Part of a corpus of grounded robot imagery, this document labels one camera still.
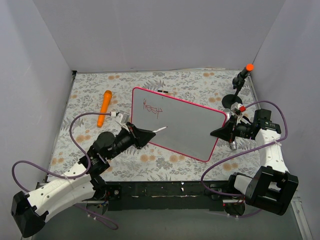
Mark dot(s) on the pink framed whiteboard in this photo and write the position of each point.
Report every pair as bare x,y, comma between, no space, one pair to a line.
188,124

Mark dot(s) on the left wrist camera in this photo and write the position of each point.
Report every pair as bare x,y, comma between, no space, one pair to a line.
121,118

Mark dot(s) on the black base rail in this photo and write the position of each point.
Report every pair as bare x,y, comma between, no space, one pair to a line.
166,195

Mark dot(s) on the red whiteboard marker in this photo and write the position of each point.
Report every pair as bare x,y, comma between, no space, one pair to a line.
160,129

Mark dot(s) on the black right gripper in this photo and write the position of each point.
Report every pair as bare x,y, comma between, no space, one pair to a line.
232,130

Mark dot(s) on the floral patterned mat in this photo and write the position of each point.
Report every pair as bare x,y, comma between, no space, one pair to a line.
152,163

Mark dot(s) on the silver microphone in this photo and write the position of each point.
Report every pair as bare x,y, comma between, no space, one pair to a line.
233,144

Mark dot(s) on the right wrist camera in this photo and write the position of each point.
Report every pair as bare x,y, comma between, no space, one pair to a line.
238,109

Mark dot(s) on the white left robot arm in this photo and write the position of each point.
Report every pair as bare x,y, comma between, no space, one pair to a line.
33,209

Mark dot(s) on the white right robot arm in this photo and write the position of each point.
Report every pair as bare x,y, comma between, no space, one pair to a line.
272,187

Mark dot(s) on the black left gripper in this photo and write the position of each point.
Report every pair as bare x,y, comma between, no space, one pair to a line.
135,137

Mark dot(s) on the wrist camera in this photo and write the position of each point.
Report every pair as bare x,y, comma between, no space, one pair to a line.
238,109
121,118

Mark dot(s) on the black microphone stand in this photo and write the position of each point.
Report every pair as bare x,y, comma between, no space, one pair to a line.
229,99

